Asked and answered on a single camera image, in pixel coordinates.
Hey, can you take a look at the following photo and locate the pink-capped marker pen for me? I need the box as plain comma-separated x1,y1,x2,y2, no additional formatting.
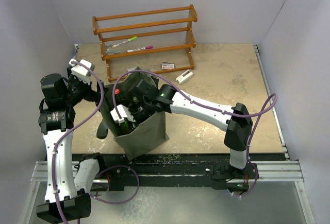
126,46,153,53

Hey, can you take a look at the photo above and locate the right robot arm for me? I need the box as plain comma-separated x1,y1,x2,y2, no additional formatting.
128,80,253,178

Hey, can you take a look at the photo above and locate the grey-green canvas bag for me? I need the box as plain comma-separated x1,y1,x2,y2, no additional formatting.
97,72,169,160

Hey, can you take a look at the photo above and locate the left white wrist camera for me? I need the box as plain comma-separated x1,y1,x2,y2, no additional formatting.
69,58,95,85

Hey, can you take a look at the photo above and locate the red white small box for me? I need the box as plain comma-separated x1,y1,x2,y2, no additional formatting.
127,67,138,72

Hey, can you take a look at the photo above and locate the purple cable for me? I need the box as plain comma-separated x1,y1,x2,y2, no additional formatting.
112,70,278,199
51,60,105,224

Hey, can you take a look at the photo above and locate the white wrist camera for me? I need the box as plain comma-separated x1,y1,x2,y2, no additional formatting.
110,105,135,124
69,58,95,85

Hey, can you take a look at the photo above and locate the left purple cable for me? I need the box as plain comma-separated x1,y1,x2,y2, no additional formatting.
51,60,105,224

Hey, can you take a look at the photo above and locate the white stapler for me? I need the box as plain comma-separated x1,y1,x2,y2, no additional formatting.
175,70,193,84

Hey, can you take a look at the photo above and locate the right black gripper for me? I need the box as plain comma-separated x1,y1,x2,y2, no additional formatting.
125,98,156,135

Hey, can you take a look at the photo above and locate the green glass bottle gold cap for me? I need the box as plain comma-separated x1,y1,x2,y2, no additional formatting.
119,121,135,134

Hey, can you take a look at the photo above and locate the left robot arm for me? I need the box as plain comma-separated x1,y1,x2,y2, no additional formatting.
36,73,106,223

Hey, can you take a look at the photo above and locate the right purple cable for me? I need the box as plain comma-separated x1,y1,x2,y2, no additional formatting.
112,70,278,199

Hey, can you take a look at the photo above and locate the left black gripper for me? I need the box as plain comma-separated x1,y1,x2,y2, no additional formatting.
63,67,108,107

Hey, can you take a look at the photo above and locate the Coca-Cola glass bottle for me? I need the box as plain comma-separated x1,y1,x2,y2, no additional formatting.
114,88,122,105

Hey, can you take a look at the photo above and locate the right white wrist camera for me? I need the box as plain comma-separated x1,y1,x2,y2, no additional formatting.
110,105,135,124

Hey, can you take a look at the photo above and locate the green-capped marker pen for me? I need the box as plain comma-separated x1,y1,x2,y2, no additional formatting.
111,36,138,47

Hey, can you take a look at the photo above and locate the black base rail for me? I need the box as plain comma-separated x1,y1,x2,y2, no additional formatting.
69,152,258,191

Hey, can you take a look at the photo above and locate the wooden three-tier rack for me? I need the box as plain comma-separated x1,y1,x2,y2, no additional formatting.
92,4,197,82

